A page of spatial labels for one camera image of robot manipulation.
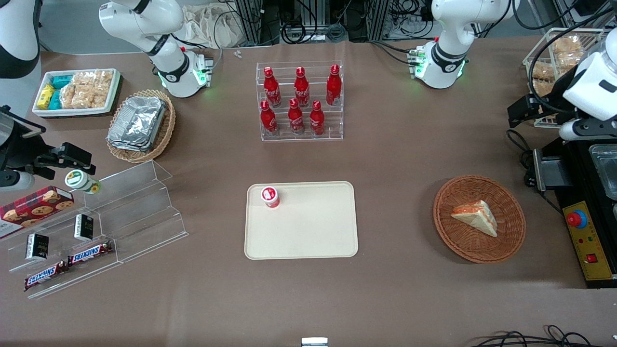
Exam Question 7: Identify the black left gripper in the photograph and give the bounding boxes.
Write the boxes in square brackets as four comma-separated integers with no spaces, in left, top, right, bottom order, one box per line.
[507,71,580,129]

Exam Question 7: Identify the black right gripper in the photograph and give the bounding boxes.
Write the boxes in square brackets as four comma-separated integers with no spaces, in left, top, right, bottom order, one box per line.
[0,106,96,176]

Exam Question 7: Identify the triangular sandwich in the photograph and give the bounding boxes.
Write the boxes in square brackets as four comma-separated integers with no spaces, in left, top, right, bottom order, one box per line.
[451,200,498,238]

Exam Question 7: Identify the white rectangular snack tray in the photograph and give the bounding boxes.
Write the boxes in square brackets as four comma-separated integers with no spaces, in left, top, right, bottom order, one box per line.
[32,68,121,118]

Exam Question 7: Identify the oval light wicker basket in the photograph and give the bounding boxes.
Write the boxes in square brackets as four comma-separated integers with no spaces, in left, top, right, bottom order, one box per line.
[106,89,176,164]

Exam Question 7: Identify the round brown wicker basket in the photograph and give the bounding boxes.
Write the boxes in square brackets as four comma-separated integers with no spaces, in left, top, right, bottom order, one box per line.
[432,174,527,264]

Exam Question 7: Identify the beige plastic tray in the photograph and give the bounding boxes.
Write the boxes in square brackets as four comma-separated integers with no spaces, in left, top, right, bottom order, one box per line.
[244,181,359,260]

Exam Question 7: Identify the green lid white cup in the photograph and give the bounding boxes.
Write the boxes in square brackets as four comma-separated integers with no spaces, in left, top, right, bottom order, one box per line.
[65,169,102,195]

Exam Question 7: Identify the red plaid cookie box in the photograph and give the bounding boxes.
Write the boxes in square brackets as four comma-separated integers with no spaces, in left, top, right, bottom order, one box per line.
[0,186,76,240]

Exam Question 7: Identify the small black white box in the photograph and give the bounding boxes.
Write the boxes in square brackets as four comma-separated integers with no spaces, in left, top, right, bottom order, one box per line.
[73,214,95,242]
[25,233,50,262]

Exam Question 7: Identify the stacked aluminium foil trays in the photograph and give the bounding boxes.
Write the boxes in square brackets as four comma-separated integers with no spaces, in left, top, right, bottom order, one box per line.
[107,96,167,153]

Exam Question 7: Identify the yellow snack box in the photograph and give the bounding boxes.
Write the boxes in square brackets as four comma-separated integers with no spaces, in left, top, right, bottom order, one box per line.
[37,84,55,110]

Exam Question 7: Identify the clear acrylic stepped shelf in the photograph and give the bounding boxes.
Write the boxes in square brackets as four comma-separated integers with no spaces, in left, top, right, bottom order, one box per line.
[0,160,189,300]

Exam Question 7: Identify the Snickers chocolate bar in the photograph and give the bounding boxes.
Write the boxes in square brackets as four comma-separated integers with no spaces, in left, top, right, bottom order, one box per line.
[67,240,114,267]
[24,260,68,292]

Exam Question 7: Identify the black machine housing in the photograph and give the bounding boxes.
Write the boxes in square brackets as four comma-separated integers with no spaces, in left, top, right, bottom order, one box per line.
[532,136,617,289]

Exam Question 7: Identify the stainless steel pan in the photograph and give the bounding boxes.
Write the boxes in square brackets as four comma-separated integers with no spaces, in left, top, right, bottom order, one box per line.
[589,143,617,201]

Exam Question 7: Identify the yellow control panel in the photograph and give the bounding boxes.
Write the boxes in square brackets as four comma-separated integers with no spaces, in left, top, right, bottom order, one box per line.
[562,200,616,281]

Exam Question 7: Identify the white cloth bag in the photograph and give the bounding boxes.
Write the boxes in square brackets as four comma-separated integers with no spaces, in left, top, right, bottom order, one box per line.
[182,2,247,49]

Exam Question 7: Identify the clear acrylic bottle rack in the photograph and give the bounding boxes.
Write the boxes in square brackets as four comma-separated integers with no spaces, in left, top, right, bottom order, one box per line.
[255,60,344,142]

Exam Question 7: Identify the red cola bottle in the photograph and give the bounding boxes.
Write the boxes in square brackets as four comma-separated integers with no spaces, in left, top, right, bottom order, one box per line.
[260,99,279,136]
[309,100,326,136]
[294,67,310,108]
[263,67,282,108]
[326,64,343,107]
[287,98,305,135]

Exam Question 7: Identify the red white yogurt cup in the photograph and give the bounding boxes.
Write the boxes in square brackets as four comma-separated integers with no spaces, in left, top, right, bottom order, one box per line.
[260,186,281,209]

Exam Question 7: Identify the black machine power cable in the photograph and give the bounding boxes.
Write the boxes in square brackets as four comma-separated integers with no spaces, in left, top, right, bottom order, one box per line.
[506,129,537,187]

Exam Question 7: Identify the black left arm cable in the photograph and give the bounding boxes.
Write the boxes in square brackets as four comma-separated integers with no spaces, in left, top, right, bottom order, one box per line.
[527,7,617,117]

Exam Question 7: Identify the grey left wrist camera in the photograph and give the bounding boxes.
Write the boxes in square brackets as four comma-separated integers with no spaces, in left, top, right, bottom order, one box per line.
[559,118,617,142]

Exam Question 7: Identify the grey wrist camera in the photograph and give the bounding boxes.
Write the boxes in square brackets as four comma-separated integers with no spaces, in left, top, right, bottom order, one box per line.
[0,171,36,192]
[559,118,617,142]

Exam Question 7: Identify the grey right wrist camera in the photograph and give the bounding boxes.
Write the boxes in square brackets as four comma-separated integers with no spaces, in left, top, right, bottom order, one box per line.
[0,171,36,192]

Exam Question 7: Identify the white wire bread rack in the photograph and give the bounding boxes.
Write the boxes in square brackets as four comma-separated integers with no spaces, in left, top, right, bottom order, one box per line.
[523,27,606,129]

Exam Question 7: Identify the black left base cables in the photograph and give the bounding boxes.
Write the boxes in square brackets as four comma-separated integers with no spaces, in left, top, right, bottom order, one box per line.
[370,40,416,67]

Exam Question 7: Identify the aluminium frame post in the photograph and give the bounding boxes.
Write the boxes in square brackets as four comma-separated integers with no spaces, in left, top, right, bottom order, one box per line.
[235,0,264,47]

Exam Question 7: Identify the black floor cable bundle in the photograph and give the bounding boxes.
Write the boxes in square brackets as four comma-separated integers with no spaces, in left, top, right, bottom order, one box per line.
[482,324,617,347]

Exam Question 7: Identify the black background cable bundle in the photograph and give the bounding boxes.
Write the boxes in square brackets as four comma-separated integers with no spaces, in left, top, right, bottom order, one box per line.
[282,18,349,45]

